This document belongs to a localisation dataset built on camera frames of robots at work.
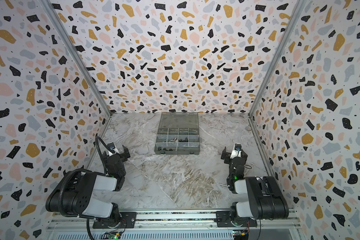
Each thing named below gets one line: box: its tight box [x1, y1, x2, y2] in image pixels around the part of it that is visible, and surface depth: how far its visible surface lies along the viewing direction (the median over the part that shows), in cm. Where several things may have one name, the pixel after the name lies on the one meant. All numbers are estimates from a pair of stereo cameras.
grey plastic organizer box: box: [154, 112, 200, 155], surface depth 105 cm
